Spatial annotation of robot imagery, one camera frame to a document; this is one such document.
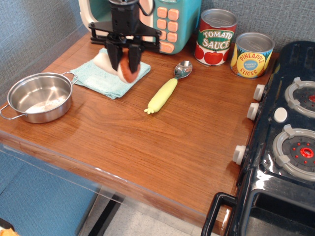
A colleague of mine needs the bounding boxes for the toy teal microwave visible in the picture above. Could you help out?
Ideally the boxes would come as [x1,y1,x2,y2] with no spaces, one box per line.
[78,0,201,55]

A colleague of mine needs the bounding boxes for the plush mushroom rattle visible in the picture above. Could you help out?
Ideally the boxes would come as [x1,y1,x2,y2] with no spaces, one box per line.
[92,49,140,83]

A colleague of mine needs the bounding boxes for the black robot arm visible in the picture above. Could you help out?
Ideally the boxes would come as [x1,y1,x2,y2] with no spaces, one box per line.
[88,0,161,73]

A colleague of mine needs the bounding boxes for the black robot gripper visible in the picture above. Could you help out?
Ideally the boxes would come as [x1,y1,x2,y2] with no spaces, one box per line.
[88,4,161,73]

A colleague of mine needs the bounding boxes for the black toy stove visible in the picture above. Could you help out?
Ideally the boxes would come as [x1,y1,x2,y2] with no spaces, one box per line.
[202,41,315,236]

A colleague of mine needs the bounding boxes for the light blue cloth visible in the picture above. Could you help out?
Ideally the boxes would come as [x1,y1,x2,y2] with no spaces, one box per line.
[71,48,151,99]

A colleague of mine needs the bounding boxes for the tomato sauce can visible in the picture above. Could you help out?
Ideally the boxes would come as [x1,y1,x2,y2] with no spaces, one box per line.
[194,8,238,66]

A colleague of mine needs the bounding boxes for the spoon with yellow handle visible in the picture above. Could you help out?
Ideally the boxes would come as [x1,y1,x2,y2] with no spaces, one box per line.
[144,60,193,114]

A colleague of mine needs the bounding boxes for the small steel pot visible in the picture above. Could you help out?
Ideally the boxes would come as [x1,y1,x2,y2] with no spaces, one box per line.
[0,72,78,123]

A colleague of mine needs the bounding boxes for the pineapple slices can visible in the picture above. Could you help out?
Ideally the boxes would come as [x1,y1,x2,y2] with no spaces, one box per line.
[230,32,275,78]

